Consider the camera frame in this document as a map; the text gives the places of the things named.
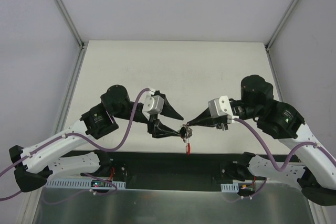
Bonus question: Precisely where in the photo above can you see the right white cable duct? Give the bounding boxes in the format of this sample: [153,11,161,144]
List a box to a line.
[220,183,239,193]

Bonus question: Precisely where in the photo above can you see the white cable duct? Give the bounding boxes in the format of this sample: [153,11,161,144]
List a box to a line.
[220,183,239,193]
[44,178,126,190]

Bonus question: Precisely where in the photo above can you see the left aluminium frame post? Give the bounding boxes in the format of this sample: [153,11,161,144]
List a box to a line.
[40,0,89,50]

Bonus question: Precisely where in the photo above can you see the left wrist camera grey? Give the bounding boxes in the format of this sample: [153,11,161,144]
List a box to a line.
[142,95,164,120]

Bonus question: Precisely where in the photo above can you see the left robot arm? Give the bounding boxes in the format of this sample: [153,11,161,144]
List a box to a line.
[9,84,184,193]

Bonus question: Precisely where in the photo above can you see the metal key holder red handle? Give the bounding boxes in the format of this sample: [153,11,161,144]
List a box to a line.
[179,124,193,155]

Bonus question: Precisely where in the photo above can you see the left white cable duct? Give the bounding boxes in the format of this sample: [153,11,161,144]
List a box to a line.
[44,178,126,190]

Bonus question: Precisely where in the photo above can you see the right aluminium frame post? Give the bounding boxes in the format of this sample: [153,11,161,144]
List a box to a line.
[264,0,318,51]

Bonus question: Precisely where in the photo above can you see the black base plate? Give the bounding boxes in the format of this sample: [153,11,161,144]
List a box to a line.
[60,150,300,190]

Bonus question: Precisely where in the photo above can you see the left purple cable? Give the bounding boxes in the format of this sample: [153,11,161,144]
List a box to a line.
[0,88,152,201]

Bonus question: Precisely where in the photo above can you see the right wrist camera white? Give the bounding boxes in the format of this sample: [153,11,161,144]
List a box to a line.
[208,95,239,123]

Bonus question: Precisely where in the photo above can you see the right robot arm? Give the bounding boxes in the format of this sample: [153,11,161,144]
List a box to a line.
[187,75,335,206]

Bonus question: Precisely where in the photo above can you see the purple cable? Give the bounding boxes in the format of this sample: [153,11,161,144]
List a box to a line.
[233,118,336,174]
[0,88,152,201]

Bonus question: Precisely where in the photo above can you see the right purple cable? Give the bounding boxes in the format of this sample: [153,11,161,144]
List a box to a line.
[233,118,336,174]

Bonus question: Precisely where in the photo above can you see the aluminium frame post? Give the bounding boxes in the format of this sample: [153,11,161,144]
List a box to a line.
[40,0,89,50]
[264,0,318,51]

